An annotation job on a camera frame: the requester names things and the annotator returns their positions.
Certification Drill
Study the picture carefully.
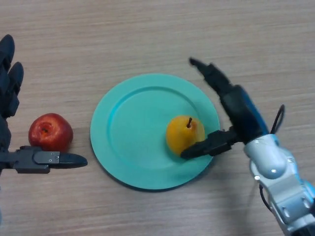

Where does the red apple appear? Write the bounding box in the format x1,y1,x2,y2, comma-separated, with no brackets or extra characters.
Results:
28,113,74,152

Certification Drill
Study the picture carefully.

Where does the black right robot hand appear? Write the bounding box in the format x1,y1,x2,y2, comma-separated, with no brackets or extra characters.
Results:
181,58,270,159

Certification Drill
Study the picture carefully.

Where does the green round plate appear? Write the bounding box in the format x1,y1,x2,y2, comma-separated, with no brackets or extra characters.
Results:
90,73,221,192

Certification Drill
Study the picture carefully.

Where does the yellow pear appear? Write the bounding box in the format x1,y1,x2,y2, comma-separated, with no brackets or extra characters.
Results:
166,115,206,156

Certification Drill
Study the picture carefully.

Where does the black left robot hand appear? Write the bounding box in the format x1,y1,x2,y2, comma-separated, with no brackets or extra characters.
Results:
0,34,88,177

